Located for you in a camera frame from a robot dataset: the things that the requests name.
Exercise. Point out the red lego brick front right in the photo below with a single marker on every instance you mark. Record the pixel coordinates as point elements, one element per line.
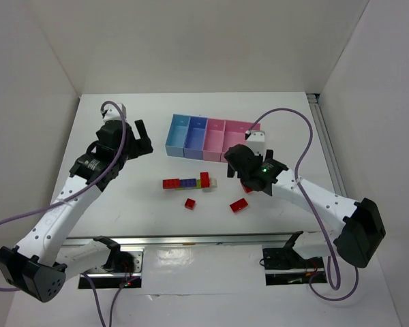
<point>239,205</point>

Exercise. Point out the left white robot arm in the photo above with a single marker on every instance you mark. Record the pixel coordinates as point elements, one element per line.
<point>37,265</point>

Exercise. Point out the red rounded lego brick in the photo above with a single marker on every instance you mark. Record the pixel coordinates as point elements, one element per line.
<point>204,180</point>

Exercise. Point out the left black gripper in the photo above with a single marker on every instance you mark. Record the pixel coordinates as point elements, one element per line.
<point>138,144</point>

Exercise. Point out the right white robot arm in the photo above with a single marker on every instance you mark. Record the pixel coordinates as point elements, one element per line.
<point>356,227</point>

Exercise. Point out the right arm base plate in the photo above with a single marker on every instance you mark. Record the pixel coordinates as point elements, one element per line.
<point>282,266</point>

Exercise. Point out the red long lego brick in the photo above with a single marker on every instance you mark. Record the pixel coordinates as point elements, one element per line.
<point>173,183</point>

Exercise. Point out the red lego brick far right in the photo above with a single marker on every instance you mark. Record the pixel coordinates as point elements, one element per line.
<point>246,189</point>

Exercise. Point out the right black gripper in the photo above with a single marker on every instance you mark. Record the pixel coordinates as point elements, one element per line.
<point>243,169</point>

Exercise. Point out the purple lego brick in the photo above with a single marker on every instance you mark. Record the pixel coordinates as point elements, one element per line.
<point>188,183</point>

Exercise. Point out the aluminium rail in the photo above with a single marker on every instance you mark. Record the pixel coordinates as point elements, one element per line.
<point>326,144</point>
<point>216,239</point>

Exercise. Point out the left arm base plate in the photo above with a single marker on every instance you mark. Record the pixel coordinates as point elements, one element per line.
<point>128,272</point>

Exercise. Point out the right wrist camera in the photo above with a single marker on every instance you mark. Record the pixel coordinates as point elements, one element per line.
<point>255,140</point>

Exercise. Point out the aluminium rail right side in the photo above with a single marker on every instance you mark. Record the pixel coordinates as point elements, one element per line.
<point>326,144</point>

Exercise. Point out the small pink bin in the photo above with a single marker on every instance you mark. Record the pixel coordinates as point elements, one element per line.
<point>214,139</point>

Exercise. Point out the light blue bin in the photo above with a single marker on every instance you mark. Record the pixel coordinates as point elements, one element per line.
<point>177,135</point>

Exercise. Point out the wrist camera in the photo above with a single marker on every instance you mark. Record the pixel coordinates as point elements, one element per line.
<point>255,140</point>
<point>109,112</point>

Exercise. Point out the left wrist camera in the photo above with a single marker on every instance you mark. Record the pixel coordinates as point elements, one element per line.
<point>109,112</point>

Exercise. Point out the aluminium rail front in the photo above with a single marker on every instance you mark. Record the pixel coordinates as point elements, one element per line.
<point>216,239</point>

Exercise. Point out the white lego brick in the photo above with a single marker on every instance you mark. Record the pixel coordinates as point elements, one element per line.
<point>212,185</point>

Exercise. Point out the small red lego brick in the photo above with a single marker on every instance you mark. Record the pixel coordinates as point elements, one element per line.
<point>190,204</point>

